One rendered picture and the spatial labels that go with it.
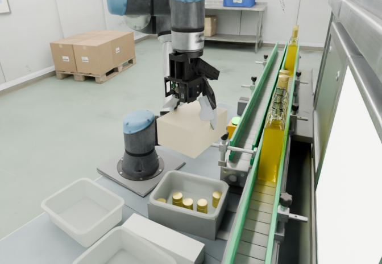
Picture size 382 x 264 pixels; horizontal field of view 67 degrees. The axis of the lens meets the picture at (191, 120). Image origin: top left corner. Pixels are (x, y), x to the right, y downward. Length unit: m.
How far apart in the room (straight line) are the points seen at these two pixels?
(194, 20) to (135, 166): 0.65
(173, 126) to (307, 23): 6.22
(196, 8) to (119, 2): 0.19
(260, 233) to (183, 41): 0.50
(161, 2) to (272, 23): 6.17
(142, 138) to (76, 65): 3.70
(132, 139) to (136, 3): 0.51
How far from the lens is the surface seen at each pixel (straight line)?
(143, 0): 0.74
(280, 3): 6.80
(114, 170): 1.19
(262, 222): 0.82
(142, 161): 1.11
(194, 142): 0.70
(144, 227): 0.89
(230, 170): 0.98
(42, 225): 1.08
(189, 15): 0.64
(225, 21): 7.03
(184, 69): 0.67
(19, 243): 1.05
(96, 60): 4.45
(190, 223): 0.91
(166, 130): 0.74
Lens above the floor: 1.46
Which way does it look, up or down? 27 degrees down
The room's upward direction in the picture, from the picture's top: straight up
